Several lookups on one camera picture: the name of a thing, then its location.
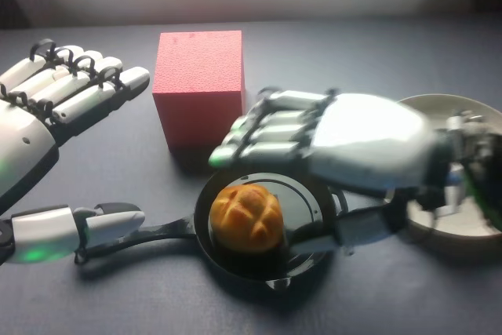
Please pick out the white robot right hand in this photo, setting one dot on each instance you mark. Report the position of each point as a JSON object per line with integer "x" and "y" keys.
{"x": 364, "y": 143}

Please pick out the grey table cloth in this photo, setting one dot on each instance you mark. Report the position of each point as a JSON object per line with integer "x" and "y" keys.
{"x": 196, "y": 311}

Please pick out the cream round plate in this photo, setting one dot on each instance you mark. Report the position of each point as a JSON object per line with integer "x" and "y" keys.
{"x": 435, "y": 105}

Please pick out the red cube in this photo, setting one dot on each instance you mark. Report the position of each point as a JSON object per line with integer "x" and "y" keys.
{"x": 196, "y": 88}

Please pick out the black frying pan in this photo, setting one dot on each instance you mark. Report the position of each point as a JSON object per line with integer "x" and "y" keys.
{"x": 306, "y": 201}

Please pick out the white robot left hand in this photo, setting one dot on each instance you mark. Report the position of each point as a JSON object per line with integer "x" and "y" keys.
{"x": 27, "y": 135}

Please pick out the golden bread bun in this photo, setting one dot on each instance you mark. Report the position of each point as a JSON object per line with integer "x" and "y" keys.
{"x": 245, "y": 217}

